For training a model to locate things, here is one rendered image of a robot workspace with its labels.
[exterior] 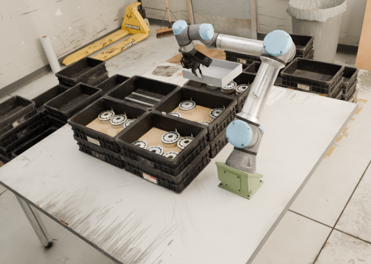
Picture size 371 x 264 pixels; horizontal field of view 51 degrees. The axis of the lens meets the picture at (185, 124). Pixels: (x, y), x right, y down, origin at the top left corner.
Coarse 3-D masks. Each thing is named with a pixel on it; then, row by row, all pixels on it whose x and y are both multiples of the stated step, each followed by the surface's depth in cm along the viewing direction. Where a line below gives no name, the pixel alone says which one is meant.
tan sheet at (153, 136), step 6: (150, 132) 221; (156, 132) 220; (162, 132) 219; (144, 138) 217; (150, 138) 216; (156, 138) 215; (150, 144) 211; (156, 144) 210; (168, 150) 204; (174, 150) 204
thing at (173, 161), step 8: (152, 112) 219; (176, 120) 209; (184, 120) 207; (128, 128) 209; (120, 136) 204; (200, 136) 195; (120, 144) 201; (128, 144) 197; (192, 144) 191; (144, 152) 191; (152, 152) 188; (184, 152) 187; (160, 160) 186; (168, 160) 182; (176, 160) 183
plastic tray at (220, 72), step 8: (216, 64) 227; (224, 64) 223; (232, 64) 219; (240, 64) 216; (184, 72) 218; (208, 72) 222; (216, 72) 221; (224, 72) 219; (232, 72) 210; (240, 72) 217; (200, 80) 213; (208, 80) 210; (216, 80) 206; (224, 80) 206
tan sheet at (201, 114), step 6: (198, 108) 234; (204, 108) 233; (186, 114) 230; (192, 114) 229; (198, 114) 228; (204, 114) 227; (192, 120) 224; (198, 120) 223; (204, 120) 222; (210, 120) 221
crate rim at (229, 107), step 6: (192, 90) 234; (198, 90) 232; (168, 96) 231; (222, 96) 222; (162, 102) 226; (234, 102) 215; (228, 108) 211; (168, 114) 214; (222, 114) 208; (186, 120) 207; (216, 120) 204; (210, 126) 201
